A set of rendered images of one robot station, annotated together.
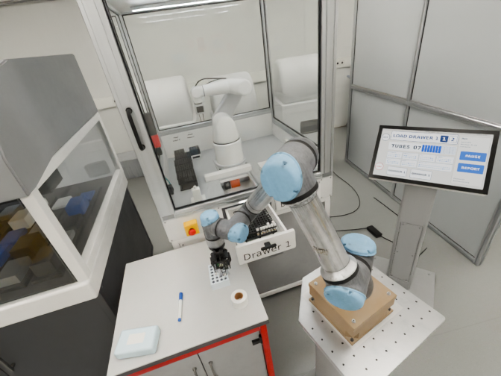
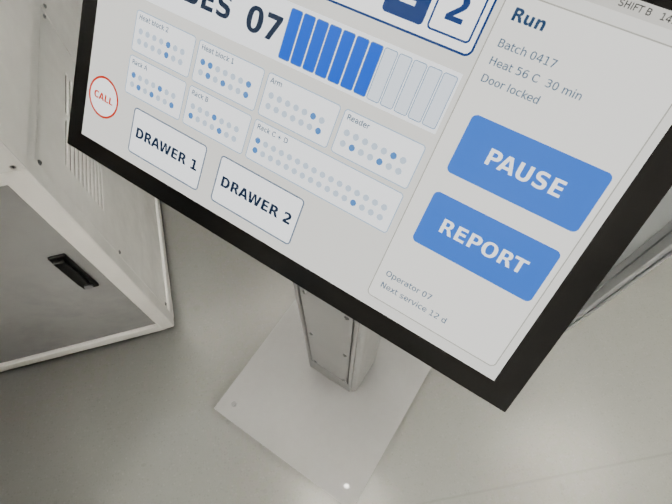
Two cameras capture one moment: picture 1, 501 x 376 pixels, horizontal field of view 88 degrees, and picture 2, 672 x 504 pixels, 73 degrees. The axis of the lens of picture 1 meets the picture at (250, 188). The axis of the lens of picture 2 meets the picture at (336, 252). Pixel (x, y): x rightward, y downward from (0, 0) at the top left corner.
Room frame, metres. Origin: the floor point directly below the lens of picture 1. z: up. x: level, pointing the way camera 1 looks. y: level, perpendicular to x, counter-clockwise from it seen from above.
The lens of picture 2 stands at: (0.88, -0.94, 1.35)
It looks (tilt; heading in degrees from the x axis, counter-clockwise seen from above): 62 degrees down; 357
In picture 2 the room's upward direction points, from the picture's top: straight up
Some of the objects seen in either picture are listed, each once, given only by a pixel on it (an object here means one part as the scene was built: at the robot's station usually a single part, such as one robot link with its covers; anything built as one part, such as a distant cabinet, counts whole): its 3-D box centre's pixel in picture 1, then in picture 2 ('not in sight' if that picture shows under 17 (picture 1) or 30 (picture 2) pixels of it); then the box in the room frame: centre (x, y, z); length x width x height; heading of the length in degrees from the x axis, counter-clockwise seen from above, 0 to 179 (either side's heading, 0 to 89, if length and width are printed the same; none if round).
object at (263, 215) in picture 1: (254, 223); not in sight; (1.11, 0.01, 0.87); 0.22 x 0.18 x 0.06; 12
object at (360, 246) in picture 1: (355, 254); not in sight; (0.64, -0.33, 1.03); 0.13 x 0.12 x 0.14; 146
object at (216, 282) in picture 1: (218, 274); not in sight; (0.87, 0.21, 0.78); 0.12 x 0.08 x 0.04; 10
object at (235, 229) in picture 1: (234, 227); not in sight; (0.79, 0.08, 1.11); 0.11 x 0.11 x 0.08; 56
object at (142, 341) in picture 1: (138, 341); not in sight; (0.60, 0.52, 0.78); 0.15 x 0.10 x 0.04; 90
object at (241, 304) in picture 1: (239, 298); not in sight; (0.72, 0.12, 0.78); 0.07 x 0.07 x 0.04
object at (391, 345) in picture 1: (353, 313); not in sight; (0.63, -0.34, 0.70); 0.45 x 0.44 x 0.12; 26
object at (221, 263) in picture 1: (219, 254); not in sight; (0.82, 0.18, 0.95); 0.09 x 0.08 x 0.12; 10
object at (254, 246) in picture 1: (266, 246); not in sight; (0.91, -0.03, 0.87); 0.29 x 0.02 x 0.11; 102
